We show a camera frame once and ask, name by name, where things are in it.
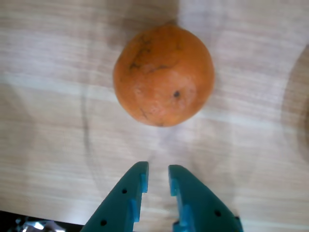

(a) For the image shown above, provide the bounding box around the orange with dark veins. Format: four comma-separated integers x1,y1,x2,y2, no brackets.
112,24,215,127

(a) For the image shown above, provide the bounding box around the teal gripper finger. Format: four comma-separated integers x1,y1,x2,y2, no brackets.
80,161,150,232
168,164,244,232

